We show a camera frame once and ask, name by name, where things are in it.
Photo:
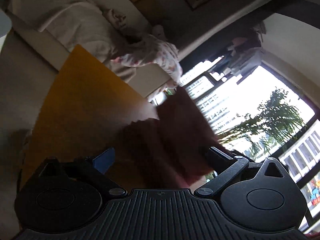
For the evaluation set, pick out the pink ribbed garment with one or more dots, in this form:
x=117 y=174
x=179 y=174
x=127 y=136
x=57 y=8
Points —
x=175 y=135

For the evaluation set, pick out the floral printed blanket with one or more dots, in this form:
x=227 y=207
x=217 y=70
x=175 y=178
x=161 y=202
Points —
x=160 y=52

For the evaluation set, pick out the hanging dark clothes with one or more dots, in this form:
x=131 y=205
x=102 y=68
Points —
x=245 y=55

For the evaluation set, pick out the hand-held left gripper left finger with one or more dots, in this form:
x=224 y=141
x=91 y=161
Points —
x=105 y=158

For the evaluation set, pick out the crumpled grey cloth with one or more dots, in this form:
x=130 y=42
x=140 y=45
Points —
x=116 y=17

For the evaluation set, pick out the beige covered sofa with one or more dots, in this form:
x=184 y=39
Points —
x=75 y=22

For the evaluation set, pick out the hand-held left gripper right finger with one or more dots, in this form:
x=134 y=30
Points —
x=220 y=160

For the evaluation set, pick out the tall green plant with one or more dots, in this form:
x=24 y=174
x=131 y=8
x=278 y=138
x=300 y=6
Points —
x=275 y=115

